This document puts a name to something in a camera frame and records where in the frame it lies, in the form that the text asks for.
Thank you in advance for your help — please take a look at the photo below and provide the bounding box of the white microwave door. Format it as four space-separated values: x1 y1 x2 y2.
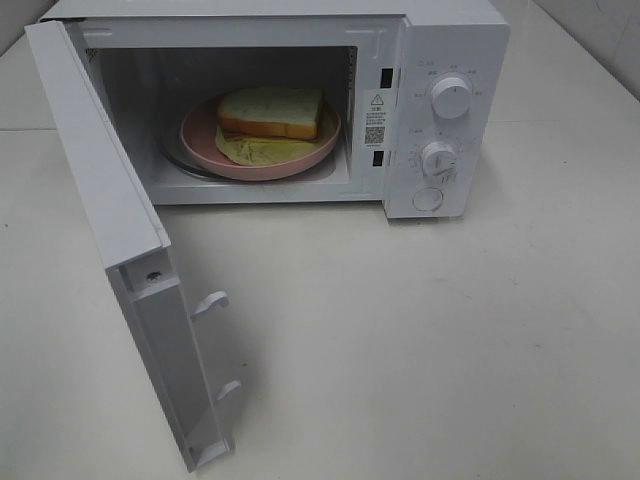
25 20 240 472

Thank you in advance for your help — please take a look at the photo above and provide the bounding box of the pink round plate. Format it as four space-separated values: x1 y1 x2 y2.
180 98 342 182

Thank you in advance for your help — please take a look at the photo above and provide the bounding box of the upper white power knob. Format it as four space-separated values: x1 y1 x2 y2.
430 72 472 120

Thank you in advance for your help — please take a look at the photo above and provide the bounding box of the round white door button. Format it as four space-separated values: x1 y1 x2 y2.
412 187 444 212

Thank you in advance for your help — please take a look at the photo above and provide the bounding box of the white microwave oven body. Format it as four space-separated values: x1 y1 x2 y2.
36 1 510 218

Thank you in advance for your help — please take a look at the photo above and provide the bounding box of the glass microwave turntable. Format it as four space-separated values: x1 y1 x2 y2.
156 136 350 184

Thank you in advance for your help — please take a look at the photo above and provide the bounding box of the lower white timer knob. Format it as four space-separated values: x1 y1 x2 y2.
420 141 457 176

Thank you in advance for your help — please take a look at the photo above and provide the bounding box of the white bread sandwich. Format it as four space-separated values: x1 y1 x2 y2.
215 87 324 166

